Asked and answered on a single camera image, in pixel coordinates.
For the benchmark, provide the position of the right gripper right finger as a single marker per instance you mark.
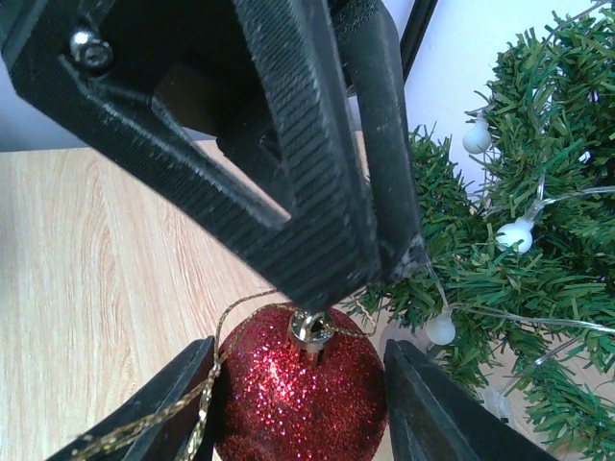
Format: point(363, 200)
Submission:
point(432, 418)

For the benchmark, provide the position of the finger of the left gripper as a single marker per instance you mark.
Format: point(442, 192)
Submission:
point(235, 112)
point(369, 49)

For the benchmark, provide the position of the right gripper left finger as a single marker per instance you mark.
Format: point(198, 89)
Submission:
point(175, 387)

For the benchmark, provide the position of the red ball ornament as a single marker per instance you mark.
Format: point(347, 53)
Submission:
point(283, 385)

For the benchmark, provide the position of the small green christmas tree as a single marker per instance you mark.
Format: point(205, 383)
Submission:
point(520, 278)

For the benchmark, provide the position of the fairy light string white beads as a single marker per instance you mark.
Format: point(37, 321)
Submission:
point(514, 238)

